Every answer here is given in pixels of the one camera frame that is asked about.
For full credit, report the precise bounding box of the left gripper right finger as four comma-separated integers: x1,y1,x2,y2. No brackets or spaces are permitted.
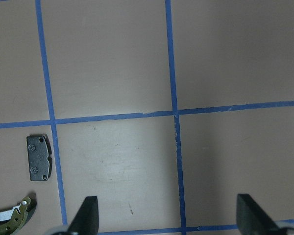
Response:
236,194,284,235

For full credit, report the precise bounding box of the green brake shoe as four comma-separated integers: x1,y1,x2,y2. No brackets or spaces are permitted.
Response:
0,191,37,235

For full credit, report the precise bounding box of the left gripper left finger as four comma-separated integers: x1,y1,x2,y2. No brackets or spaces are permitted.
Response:
66,196,98,235

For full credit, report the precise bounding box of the black brake pad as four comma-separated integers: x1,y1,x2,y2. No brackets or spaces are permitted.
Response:
26,135,52,182

